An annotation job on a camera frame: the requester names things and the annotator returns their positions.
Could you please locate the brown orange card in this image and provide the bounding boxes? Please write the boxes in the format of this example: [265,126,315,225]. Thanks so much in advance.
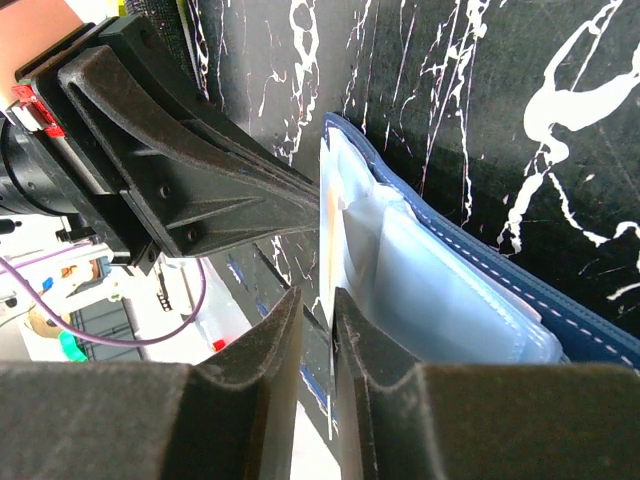
[319,140,346,440]

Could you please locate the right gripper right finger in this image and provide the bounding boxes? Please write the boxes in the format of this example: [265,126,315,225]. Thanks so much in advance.
[333,288,639,479]

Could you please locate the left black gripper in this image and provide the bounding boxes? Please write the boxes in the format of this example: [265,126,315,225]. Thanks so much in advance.
[1,15,319,272]

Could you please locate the navy blue card holder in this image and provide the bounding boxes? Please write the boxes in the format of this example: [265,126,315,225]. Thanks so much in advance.
[320,113,639,370]

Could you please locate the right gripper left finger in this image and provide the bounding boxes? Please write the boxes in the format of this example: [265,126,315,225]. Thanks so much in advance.
[1,288,303,479]

